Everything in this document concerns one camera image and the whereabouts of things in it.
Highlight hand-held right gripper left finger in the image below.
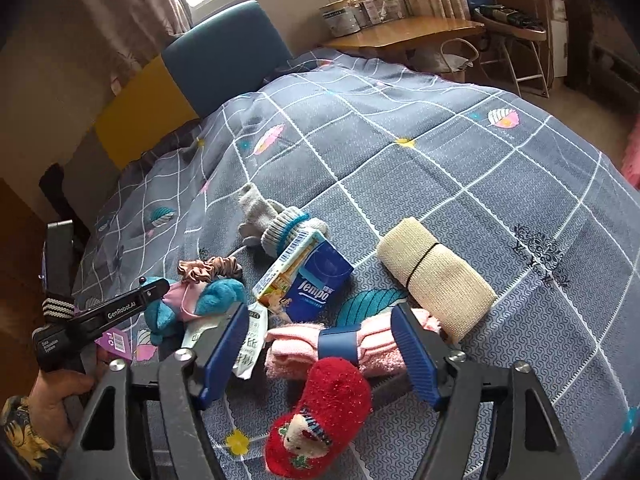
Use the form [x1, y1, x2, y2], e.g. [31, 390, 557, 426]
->
[60, 302, 251, 480]

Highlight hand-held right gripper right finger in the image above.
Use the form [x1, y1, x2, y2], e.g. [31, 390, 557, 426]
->
[391, 303, 581, 480]

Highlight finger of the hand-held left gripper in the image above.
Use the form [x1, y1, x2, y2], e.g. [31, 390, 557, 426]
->
[132, 276, 172, 306]

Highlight pink fuzzy socks blue band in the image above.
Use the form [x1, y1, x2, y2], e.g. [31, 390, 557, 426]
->
[264, 308, 443, 381]

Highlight red fuzzy sock with bear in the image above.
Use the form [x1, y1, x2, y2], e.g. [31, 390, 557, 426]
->
[264, 356, 373, 476]

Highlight person's left forearm floral sleeve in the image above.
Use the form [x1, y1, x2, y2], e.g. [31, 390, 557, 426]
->
[0, 395, 66, 480]

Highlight person's left hand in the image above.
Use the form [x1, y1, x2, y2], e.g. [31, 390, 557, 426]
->
[27, 347, 113, 448]

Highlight white wipes packet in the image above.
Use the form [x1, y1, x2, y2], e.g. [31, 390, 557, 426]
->
[181, 307, 266, 381]

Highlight teal fuzzy sock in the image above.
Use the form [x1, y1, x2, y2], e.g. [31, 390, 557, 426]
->
[144, 277, 247, 346]

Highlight purple card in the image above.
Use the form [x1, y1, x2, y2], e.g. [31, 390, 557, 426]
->
[97, 329, 135, 363]

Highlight brown scrunchie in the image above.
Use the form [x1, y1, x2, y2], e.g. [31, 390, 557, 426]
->
[207, 255, 243, 282]

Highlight beige rolled cloth black band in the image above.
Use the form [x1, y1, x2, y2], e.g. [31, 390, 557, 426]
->
[376, 217, 498, 343]

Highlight blue tissue pack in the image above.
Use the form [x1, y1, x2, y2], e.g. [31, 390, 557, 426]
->
[286, 240, 355, 323]

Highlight grey white rolled socks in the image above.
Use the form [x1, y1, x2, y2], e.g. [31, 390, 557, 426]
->
[237, 183, 328, 265]

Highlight grey headboard panel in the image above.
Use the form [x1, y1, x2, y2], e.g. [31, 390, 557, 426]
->
[60, 132, 126, 221]

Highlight grey checked leaf bedspread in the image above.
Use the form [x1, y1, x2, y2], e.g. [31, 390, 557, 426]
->
[72, 47, 631, 480]

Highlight yellow headboard panel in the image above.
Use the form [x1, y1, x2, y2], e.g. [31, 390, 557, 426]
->
[94, 55, 201, 171]

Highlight blue headboard panel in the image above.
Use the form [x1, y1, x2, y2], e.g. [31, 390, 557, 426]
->
[161, 0, 296, 118]

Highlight pink bed cover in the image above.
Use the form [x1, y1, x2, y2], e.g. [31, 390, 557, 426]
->
[620, 115, 640, 188]

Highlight white bag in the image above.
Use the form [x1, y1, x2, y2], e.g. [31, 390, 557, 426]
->
[440, 37, 481, 73]

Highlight wooden desk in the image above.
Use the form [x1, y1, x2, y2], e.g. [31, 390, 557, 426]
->
[317, 15, 488, 63]

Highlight boxes on desk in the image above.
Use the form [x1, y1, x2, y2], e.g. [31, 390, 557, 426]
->
[320, 2, 361, 38]

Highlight tray of small items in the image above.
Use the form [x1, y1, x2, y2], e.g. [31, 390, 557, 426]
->
[472, 4, 548, 41]

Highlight white cabinet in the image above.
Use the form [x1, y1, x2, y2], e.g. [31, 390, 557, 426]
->
[547, 0, 571, 78]

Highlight pink drawstring pouch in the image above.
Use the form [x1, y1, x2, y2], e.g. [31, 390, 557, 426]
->
[167, 282, 207, 322]

